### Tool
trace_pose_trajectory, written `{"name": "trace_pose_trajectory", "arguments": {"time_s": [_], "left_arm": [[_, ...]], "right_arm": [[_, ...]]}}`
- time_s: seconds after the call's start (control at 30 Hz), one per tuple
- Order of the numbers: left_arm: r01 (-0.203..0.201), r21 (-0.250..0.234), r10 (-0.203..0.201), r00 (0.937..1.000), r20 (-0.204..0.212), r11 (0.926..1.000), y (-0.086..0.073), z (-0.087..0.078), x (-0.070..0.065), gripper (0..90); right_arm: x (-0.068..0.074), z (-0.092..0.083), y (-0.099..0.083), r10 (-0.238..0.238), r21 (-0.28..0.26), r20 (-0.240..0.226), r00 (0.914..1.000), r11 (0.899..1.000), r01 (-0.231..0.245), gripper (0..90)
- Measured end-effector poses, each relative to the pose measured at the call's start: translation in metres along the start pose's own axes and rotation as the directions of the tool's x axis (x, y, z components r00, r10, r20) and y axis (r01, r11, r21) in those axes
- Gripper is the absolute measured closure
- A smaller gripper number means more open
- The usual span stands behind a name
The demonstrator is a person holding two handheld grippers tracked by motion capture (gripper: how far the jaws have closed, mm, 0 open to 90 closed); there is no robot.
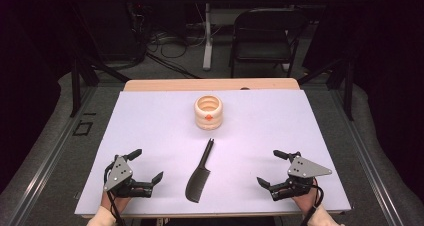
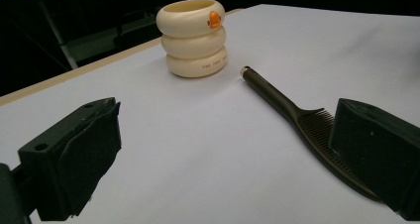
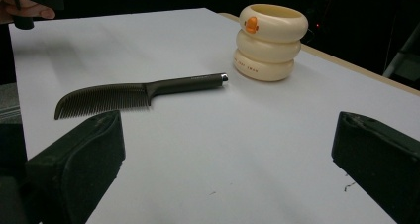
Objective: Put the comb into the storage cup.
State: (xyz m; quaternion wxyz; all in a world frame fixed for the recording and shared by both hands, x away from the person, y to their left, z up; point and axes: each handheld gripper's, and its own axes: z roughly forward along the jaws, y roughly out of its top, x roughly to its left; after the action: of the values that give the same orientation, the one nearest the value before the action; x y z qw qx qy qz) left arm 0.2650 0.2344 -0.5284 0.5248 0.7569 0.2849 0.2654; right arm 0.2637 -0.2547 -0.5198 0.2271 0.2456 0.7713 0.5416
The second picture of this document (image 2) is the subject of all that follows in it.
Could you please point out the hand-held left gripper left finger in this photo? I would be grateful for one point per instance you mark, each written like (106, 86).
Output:
(76, 158)

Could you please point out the metal stand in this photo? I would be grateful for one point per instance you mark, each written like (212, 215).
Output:
(57, 35)

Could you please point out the cream ribbed cup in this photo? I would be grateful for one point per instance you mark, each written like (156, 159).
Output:
(191, 39)

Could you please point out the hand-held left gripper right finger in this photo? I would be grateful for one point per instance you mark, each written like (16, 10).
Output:
(376, 151)

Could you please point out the dark brown comb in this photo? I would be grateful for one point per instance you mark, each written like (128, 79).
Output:
(274, 95)

